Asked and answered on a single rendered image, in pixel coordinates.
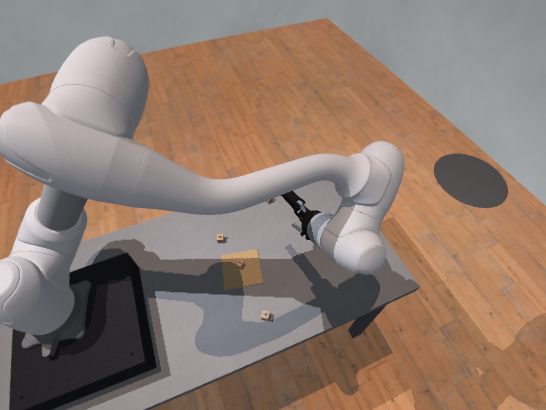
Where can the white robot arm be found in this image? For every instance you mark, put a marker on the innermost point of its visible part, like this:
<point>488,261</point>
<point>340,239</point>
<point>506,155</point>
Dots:
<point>79,144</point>

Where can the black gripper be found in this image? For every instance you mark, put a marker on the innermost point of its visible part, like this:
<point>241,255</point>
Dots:
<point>305,215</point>

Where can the peach flat mat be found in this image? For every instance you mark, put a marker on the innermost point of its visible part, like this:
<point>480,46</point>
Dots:
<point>249,275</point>

